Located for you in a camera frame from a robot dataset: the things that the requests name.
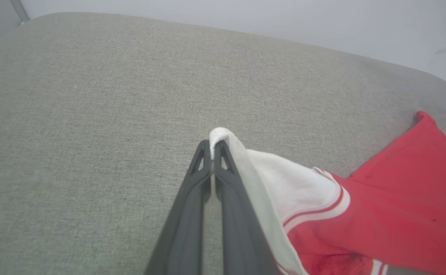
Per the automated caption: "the red shirt with white trim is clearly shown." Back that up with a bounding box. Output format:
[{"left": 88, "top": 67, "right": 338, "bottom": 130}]
[{"left": 209, "top": 111, "right": 446, "bottom": 275}]

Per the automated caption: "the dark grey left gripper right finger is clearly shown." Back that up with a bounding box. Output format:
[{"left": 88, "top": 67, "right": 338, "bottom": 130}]
[{"left": 213, "top": 141, "right": 281, "bottom": 275}]

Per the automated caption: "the grey metal pole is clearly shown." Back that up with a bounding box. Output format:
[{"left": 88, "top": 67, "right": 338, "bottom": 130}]
[{"left": 10, "top": 0, "right": 30, "bottom": 25}]

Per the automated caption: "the grey fabric sofa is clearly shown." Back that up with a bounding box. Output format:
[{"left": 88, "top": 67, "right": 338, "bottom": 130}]
[{"left": 0, "top": 11, "right": 446, "bottom": 275}]

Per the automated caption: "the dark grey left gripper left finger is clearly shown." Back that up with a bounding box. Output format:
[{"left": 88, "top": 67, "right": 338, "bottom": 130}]
[{"left": 144, "top": 139, "right": 212, "bottom": 275}]

